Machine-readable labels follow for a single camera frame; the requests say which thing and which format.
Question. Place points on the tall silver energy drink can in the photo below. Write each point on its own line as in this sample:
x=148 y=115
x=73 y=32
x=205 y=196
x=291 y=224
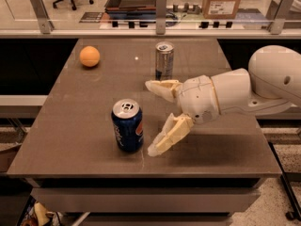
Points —
x=164 y=60

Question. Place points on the cardboard box with label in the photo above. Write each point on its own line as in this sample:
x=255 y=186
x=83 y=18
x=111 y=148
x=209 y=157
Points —
x=220 y=9

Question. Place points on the clutter items under table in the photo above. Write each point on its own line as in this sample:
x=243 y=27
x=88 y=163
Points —
x=35 y=214

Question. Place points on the orange fruit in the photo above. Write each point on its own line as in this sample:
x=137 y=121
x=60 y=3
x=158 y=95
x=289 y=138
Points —
x=89 y=56

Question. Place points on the metal glass bracket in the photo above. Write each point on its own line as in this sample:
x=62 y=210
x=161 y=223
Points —
x=278 y=13
x=44 y=22
x=160 y=17

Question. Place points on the right metal glass bracket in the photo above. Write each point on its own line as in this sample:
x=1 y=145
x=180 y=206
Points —
x=278 y=13

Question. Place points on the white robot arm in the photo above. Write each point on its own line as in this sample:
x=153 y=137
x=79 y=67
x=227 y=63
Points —
x=270 y=85

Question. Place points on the middle metal glass bracket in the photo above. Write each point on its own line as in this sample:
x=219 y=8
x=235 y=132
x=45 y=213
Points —
x=160 y=17

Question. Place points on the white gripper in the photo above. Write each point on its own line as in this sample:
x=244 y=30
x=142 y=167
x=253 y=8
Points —
x=198 y=99

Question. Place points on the blue pepsi can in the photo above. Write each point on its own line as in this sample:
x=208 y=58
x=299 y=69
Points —
x=127 y=122

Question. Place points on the left metal glass bracket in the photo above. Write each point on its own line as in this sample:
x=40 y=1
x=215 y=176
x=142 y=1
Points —
x=44 y=22

